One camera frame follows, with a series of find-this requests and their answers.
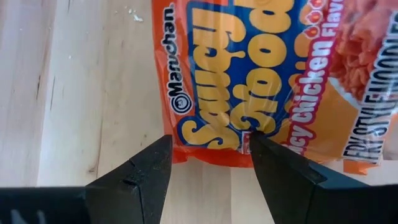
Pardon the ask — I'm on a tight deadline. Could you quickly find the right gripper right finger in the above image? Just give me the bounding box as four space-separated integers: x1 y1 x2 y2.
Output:
249 131 398 224

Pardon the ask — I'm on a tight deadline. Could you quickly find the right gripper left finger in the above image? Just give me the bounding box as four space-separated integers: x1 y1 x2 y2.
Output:
85 134 174 224

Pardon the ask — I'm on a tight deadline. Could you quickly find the red Maruchan noodle packet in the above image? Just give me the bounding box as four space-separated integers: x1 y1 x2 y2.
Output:
151 0 398 175

